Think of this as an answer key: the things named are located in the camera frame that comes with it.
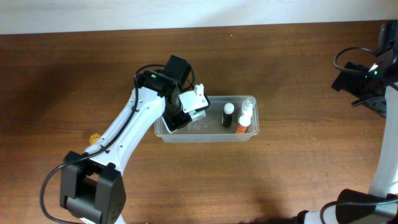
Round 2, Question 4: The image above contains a dark bottle white cap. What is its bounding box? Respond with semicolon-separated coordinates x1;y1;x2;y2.
222;103;234;128

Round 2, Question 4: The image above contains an orange bottle white cap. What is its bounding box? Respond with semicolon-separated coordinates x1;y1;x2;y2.
236;115;251;134

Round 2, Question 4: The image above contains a white dropper bottle clear cap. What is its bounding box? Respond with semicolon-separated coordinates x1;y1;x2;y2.
238;96;256;120

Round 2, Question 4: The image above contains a white Panadol box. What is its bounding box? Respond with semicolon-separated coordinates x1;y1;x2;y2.
189;110;206;122

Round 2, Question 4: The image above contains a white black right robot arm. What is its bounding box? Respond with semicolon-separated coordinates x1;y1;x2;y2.
294;20;397;224

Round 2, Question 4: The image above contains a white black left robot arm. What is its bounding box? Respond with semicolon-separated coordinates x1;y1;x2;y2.
60;55;210;223

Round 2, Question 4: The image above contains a clear plastic container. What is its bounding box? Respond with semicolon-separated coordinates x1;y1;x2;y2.
154;95;259;143

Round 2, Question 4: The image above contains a gold lid small jar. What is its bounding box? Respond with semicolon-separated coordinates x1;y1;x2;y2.
89;133;101;145

